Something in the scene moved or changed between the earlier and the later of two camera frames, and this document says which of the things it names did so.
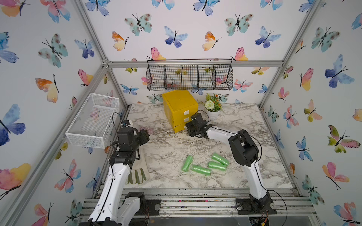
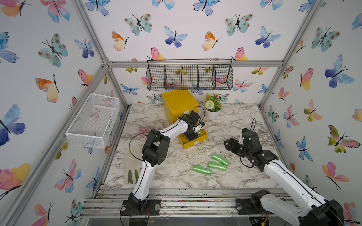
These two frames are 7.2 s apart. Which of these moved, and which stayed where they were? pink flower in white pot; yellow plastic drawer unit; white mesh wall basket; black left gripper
Moved: black left gripper; yellow plastic drawer unit
Stayed: pink flower in white pot; white mesh wall basket
